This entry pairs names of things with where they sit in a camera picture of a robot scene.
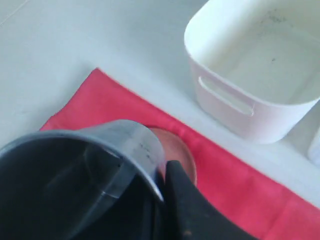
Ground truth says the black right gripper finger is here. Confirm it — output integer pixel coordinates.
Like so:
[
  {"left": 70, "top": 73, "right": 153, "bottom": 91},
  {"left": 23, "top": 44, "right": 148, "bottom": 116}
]
[{"left": 164, "top": 160, "right": 255, "bottom": 240}]

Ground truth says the brown wooden plate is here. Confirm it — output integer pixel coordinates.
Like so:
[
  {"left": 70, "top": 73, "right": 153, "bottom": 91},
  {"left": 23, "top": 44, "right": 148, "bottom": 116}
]
[{"left": 149, "top": 127, "right": 197, "bottom": 186}]

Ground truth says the stainless steel cup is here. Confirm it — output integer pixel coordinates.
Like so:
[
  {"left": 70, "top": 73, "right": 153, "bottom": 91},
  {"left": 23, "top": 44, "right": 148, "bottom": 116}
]
[{"left": 0, "top": 119, "right": 166, "bottom": 240}]

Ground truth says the red table cloth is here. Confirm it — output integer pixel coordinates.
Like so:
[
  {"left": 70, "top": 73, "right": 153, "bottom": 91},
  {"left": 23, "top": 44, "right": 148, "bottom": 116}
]
[{"left": 42, "top": 69, "right": 320, "bottom": 240}]

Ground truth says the white perforated plastic basket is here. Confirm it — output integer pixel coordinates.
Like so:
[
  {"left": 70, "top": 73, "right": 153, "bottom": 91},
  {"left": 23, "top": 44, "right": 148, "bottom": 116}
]
[{"left": 307, "top": 128, "right": 320, "bottom": 167}]

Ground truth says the cream plastic bin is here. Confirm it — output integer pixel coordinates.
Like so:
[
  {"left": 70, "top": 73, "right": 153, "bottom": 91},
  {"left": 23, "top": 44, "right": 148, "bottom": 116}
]
[{"left": 184, "top": 0, "right": 320, "bottom": 144}]

